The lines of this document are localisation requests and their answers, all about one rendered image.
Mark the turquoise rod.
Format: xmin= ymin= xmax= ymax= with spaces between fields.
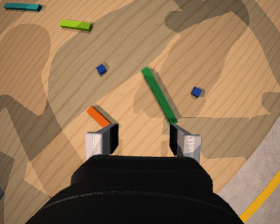
xmin=4 ymin=3 xmax=42 ymax=12

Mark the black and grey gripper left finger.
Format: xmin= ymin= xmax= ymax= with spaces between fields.
xmin=85 ymin=123 xmax=119 ymax=160

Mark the small blue cube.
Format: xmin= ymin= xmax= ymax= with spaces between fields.
xmin=191 ymin=87 xmax=202 ymax=97
xmin=96 ymin=64 xmax=107 ymax=75

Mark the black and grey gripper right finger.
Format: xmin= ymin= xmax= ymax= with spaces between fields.
xmin=169 ymin=125 xmax=202 ymax=163

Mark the orange rod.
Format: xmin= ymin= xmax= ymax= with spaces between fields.
xmin=86 ymin=106 xmax=111 ymax=127

